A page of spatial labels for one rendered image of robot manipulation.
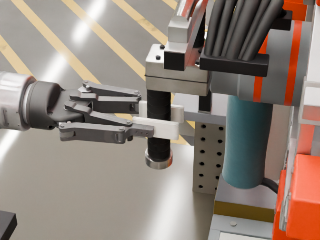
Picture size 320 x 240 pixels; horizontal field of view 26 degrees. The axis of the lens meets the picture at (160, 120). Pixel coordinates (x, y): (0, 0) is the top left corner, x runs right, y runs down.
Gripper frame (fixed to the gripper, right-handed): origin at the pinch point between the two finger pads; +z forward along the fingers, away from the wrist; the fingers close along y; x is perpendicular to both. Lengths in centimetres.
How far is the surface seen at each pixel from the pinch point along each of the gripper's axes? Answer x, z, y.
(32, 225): -83, -48, -49
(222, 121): -40, 4, -53
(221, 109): -38, 4, -56
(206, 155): -68, -1, -73
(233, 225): -75, 9, -53
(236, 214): -74, 10, -57
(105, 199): -83, -30, -64
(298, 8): -10, 19, -59
